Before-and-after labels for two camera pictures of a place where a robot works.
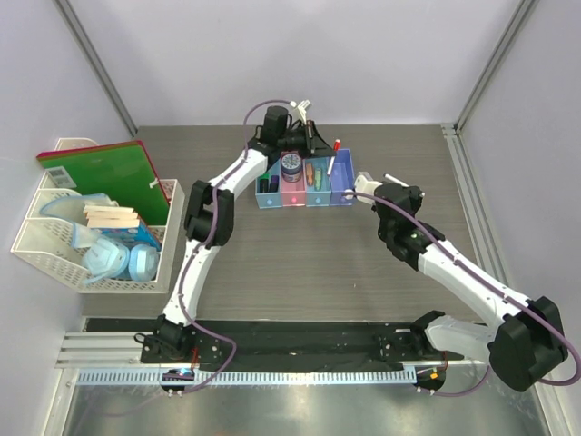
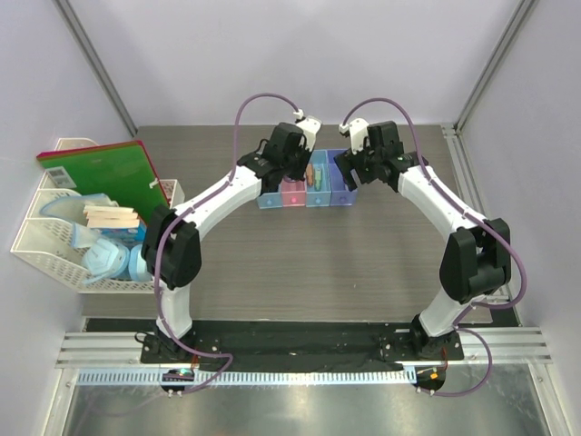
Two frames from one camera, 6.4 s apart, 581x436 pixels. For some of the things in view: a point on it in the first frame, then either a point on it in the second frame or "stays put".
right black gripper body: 416,202 → 364,163
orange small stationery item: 309,173 stays put
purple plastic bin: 342,178 stays put
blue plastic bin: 318,183 stays put
